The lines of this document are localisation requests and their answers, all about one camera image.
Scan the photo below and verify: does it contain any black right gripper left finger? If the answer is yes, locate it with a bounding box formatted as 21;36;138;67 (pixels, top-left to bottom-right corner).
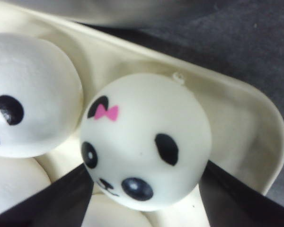
0;164;93;227

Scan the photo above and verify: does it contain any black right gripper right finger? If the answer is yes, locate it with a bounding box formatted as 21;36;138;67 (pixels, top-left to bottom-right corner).
199;161;284;227

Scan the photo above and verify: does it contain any panda bun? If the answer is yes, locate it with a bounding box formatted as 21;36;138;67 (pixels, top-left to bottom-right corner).
82;194;151;227
0;157;51;214
80;73;212;211
0;33;83;158

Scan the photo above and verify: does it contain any cream plastic tray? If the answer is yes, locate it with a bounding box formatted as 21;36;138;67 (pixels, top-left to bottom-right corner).
0;0;284;196

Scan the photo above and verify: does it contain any stainless steel steamer pot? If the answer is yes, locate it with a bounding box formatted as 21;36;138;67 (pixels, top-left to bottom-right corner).
68;0;171;27

